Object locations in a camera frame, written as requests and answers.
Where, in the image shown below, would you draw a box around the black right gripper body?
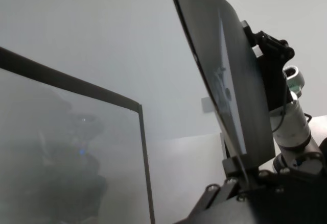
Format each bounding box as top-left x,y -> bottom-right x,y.
258,55 -> 289,111

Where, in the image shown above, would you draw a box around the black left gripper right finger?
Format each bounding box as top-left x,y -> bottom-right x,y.
249,167 -> 289,193

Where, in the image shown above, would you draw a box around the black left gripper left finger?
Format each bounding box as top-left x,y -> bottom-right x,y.
196,157 -> 250,209

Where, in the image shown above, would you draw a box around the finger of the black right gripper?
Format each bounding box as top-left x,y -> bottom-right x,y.
259,39 -> 295,66
241,21 -> 273,56

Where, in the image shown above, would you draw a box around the black company introduction poster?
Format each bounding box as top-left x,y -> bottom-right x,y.
167,0 -> 276,170

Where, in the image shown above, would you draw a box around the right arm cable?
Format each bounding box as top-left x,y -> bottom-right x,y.
271,72 -> 291,133

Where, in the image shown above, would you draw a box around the grey wall plate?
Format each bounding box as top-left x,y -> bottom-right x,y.
201,96 -> 215,113

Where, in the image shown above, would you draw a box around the black rectangular tape frame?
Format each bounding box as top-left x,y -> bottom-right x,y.
0,46 -> 156,224

